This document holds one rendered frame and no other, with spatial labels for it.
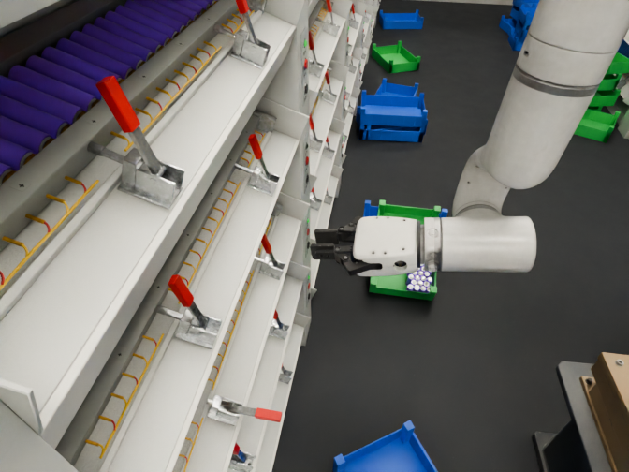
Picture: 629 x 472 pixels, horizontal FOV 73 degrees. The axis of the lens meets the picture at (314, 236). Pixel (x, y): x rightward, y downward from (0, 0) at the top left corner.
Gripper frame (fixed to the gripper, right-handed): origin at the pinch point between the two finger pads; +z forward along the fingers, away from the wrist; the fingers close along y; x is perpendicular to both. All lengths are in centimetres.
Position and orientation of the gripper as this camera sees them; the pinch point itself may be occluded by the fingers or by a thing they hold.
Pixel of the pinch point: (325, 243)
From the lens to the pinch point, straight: 71.6
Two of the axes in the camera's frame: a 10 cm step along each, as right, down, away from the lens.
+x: -1.6, -7.4, -6.5
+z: -9.7, 0.0, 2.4
